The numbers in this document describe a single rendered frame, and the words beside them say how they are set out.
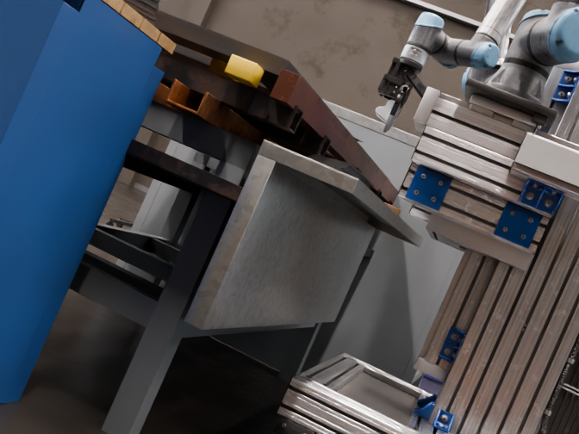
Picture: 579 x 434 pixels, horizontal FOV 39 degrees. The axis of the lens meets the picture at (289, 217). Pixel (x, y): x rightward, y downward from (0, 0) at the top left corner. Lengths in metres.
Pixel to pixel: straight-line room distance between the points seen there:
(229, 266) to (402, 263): 1.67
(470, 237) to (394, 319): 1.09
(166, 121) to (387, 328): 1.63
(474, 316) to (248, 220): 0.87
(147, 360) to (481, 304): 0.89
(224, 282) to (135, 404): 0.35
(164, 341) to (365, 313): 1.55
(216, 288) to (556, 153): 0.82
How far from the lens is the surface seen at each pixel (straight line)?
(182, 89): 1.72
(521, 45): 2.10
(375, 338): 3.18
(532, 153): 1.91
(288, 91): 1.63
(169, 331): 1.73
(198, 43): 1.75
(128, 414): 1.78
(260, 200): 1.57
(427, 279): 3.16
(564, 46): 1.97
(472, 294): 2.24
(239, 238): 1.56
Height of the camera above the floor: 0.56
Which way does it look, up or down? level
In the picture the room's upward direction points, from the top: 24 degrees clockwise
